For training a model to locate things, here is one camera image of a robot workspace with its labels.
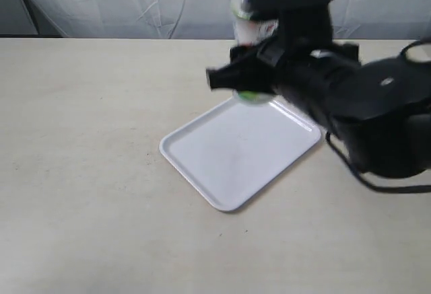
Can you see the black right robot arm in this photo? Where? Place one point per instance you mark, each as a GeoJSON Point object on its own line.
{"type": "Point", "coordinates": [379, 110]}

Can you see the white plastic tray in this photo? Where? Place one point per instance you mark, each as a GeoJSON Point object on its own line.
{"type": "Point", "coordinates": [234, 150]}

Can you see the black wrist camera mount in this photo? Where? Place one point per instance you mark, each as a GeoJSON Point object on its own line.
{"type": "Point", "coordinates": [300, 22]}

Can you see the clear lime drink bottle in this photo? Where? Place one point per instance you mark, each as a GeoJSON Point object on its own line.
{"type": "Point", "coordinates": [246, 31]}

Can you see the white backdrop cloth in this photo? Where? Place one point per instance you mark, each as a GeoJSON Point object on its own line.
{"type": "Point", "coordinates": [200, 19]}

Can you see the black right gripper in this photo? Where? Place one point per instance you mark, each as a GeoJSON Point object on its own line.
{"type": "Point", "coordinates": [310, 68]}

